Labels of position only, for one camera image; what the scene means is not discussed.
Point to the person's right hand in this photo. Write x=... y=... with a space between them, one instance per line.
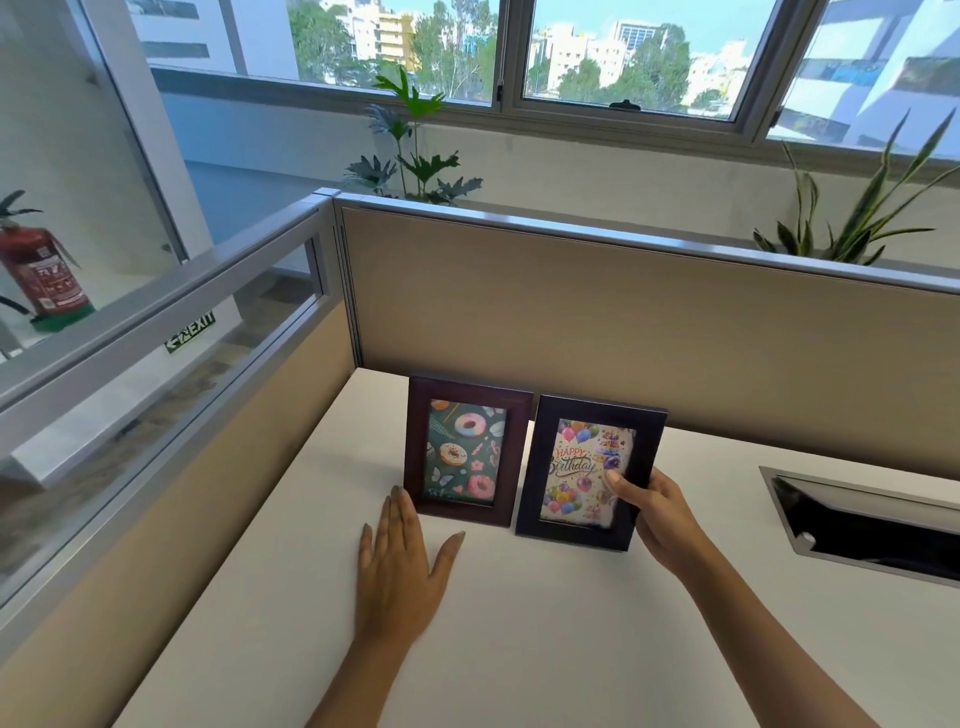
x=664 y=521

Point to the person's left hand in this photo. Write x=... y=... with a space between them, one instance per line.
x=395 y=570

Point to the person's left thumb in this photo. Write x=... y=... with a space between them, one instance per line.
x=448 y=559

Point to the person's right thumb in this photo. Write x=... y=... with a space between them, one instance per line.
x=624 y=486

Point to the dark blue balloon picture frame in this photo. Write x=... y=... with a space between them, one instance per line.
x=581 y=469

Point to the person's left forearm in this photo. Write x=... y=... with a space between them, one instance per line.
x=361 y=679

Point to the person's right forearm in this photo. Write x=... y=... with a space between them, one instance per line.
x=780 y=645

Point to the beige cubicle partition panel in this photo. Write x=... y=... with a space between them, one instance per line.
x=645 y=330

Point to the glass-topped side partition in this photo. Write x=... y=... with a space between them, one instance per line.
x=150 y=420

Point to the green exit sign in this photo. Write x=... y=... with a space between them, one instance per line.
x=190 y=334

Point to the snake plant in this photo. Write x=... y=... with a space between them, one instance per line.
x=855 y=206

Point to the broad-leaf green plant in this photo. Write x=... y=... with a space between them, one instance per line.
x=409 y=146

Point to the aluminium sliding window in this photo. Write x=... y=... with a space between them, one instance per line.
x=562 y=60

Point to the red fire extinguisher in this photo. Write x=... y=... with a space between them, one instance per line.
x=41 y=264

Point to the brown donut picture frame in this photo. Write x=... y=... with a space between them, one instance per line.
x=463 y=454

